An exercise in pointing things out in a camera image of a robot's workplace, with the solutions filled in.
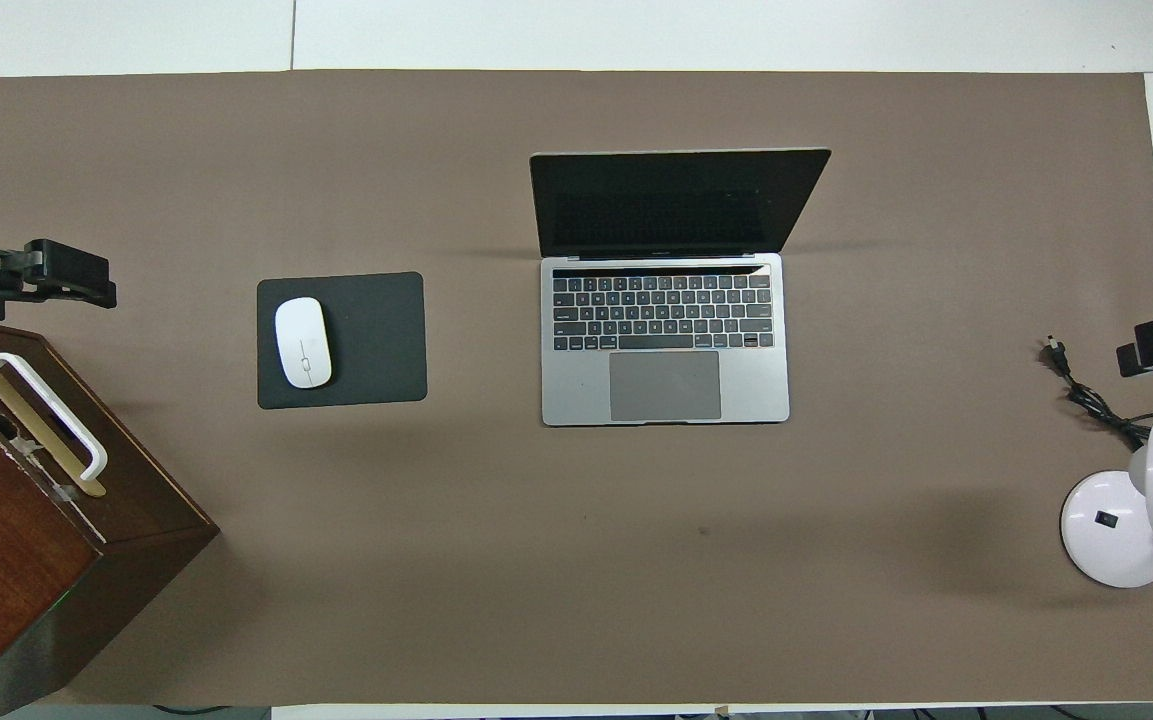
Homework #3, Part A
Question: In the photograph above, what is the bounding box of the black mouse pad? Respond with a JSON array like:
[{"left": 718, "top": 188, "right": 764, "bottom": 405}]
[{"left": 256, "top": 271, "right": 429, "bottom": 411}]

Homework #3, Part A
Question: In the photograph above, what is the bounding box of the white computer mouse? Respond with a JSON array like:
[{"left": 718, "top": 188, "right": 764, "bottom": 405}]
[{"left": 274, "top": 297, "right": 333, "bottom": 390}]

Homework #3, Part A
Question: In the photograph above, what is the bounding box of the black lamp power cable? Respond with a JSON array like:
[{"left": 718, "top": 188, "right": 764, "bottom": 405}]
[{"left": 1041, "top": 335, "right": 1153, "bottom": 451}]

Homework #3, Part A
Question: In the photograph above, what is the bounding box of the dark wooden box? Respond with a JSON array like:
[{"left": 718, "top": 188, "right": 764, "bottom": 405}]
[{"left": 0, "top": 312, "right": 220, "bottom": 717}]

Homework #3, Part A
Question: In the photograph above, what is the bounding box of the brown table mat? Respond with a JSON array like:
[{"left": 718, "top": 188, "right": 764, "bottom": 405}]
[{"left": 0, "top": 68, "right": 1153, "bottom": 706}]

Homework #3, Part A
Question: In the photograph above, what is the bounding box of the white desk lamp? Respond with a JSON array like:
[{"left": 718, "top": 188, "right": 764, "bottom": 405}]
[{"left": 1061, "top": 413, "right": 1153, "bottom": 589}]

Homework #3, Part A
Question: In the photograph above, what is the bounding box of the silver laptop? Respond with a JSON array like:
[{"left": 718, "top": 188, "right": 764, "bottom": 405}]
[{"left": 529, "top": 148, "right": 833, "bottom": 428}]

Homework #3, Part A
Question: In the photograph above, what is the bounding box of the white box handle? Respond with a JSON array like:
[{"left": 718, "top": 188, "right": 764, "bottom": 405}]
[{"left": 0, "top": 352, "right": 109, "bottom": 483}]

